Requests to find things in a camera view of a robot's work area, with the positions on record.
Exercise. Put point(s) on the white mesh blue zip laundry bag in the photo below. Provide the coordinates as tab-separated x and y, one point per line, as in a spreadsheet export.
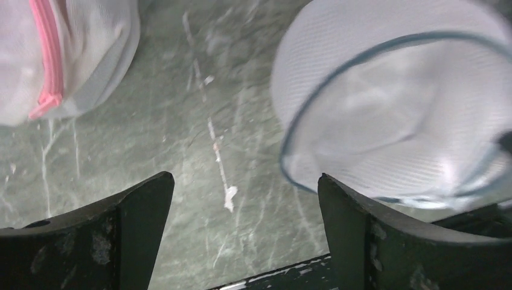
402	101

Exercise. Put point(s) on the pink zip mesh laundry bag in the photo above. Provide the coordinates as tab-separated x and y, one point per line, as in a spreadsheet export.
60	59

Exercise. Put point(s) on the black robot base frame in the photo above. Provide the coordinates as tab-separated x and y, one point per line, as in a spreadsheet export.
315	273

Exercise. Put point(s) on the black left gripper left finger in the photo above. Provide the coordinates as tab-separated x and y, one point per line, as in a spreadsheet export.
109	244

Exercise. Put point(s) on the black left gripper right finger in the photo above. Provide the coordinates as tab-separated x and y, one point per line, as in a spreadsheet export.
374	246

